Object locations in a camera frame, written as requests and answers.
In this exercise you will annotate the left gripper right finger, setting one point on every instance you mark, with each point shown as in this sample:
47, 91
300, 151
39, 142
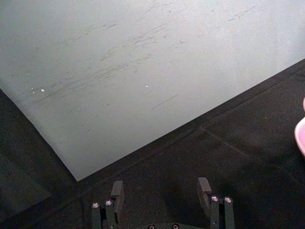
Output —
218, 210

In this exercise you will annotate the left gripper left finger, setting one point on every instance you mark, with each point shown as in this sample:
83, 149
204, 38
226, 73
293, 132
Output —
112, 210

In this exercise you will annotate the black table cloth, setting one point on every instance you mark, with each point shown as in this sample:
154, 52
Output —
214, 155

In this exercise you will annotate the black hanging cloth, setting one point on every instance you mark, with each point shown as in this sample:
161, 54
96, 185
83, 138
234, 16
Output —
26, 155

